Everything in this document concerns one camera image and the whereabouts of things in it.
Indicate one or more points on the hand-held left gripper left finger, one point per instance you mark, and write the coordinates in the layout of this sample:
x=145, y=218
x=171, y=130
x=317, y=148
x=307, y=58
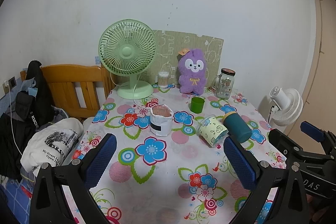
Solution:
x=101, y=158

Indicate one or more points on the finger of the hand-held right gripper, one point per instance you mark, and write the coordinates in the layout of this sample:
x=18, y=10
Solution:
x=313, y=131
x=291, y=145

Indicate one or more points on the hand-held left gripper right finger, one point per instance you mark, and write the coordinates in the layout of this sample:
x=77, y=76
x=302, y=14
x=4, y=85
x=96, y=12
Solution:
x=241, y=163

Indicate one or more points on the teal cup with yellow rim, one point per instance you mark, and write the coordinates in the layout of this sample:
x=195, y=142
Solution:
x=237, y=128

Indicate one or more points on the pale yellow printed cup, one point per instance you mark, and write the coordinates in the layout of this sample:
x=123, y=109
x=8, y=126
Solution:
x=212, y=132

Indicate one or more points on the green plastic cup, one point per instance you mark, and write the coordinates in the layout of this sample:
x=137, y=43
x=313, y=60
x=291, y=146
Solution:
x=197, y=104

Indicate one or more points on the white printed shirt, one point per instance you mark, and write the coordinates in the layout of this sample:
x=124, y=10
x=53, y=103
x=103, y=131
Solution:
x=51, y=144

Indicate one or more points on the floral tablecloth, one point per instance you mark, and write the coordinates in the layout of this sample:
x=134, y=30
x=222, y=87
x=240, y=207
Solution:
x=157, y=161

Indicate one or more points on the white wrapped jar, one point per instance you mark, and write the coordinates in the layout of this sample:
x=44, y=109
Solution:
x=160, y=123

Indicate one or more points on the beige door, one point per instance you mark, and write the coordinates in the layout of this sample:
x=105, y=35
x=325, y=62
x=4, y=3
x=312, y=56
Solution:
x=321, y=61

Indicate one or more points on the wooden bed headboard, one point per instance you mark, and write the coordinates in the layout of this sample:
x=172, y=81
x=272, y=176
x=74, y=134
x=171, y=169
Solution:
x=76, y=87

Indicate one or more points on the glass jar with lid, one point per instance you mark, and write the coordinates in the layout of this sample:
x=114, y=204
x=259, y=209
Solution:
x=225, y=85

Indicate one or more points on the black jacket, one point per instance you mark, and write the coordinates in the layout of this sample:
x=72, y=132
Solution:
x=35, y=100

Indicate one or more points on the blue bedsheet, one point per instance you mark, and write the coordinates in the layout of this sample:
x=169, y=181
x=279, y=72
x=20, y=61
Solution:
x=15, y=188

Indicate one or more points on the cotton swab container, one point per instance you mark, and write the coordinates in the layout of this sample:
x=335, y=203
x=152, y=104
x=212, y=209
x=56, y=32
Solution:
x=163, y=79

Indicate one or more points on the blue denim cloth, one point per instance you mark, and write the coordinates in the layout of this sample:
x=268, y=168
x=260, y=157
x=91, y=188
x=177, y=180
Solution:
x=29, y=86

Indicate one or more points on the purple plush toy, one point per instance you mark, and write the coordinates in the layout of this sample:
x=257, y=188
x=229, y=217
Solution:
x=191, y=74

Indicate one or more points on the green desk fan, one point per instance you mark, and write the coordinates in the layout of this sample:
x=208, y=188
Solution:
x=127, y=52

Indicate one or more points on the green patterned cardboard sheet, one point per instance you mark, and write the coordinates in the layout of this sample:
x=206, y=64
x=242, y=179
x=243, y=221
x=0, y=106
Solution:
x=168, y=48

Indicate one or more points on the wall socket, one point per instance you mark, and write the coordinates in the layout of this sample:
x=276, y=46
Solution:
x=11, y=81

